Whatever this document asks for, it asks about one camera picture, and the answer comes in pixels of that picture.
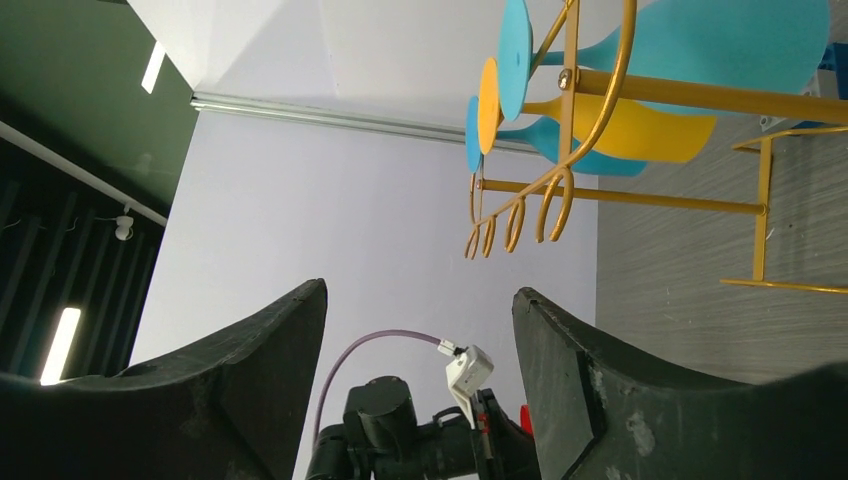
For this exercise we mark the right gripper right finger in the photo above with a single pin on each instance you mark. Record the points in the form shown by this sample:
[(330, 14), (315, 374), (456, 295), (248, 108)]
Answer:
[(602, 408)]

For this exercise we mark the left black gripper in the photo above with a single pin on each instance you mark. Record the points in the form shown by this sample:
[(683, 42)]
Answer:
[(493, 447)]

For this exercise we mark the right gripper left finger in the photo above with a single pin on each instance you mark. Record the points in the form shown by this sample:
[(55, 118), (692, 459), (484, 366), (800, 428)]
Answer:
[(231, 405)]

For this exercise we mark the blue back wine glass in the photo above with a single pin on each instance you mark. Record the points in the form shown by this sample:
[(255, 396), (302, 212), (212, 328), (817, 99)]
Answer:
[(543, 137)]

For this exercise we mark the teal back wine glass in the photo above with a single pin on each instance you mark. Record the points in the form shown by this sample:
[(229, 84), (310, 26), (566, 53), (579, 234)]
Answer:
[(774, 46)]

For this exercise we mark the red back wine glass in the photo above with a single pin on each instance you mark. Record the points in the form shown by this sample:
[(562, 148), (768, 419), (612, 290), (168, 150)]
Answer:
[(525, 420)]

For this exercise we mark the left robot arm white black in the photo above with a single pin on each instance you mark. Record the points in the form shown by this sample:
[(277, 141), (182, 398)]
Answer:
[(380, 438)]

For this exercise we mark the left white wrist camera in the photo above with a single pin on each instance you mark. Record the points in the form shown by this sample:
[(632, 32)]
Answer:
[(468, 370)]

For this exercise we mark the gold wire glass rack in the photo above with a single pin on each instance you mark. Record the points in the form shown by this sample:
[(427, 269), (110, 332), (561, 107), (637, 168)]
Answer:
[(650, 91)]

